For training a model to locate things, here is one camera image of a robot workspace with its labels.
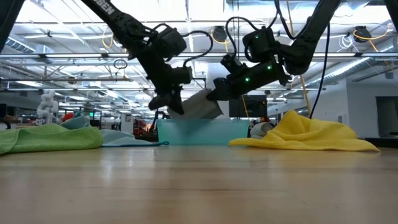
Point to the yellow microfiber towel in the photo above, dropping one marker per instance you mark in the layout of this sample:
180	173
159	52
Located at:
311	137

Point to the bright green microfiber towel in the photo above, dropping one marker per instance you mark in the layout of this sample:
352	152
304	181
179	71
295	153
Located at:
46	138

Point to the black wall monitor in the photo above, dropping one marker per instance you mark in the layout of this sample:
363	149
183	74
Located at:
248	107

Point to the light blue microfiber towel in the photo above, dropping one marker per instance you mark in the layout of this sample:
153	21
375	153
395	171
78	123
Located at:
121	139

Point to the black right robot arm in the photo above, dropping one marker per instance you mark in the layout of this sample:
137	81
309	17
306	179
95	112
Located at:
298	46

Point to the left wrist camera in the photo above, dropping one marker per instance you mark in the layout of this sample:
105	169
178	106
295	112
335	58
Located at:
182	75

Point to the red background object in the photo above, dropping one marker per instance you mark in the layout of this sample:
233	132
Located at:
140	127

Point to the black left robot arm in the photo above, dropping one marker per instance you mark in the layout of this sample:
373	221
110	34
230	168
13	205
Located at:
124	25

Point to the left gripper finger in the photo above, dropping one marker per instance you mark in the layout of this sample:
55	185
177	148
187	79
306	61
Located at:
176	102
160	102

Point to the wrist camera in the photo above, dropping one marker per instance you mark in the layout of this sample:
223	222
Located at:
182	75
233	63

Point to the teal plastic bin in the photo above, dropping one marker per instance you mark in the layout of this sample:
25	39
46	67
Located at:
202	132

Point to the dark grey microfiber towel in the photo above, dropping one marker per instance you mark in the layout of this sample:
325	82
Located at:
199	107

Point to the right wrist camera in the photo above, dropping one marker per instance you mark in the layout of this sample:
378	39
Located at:
233	63

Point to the white building column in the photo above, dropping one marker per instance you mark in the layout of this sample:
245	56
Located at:
214	70

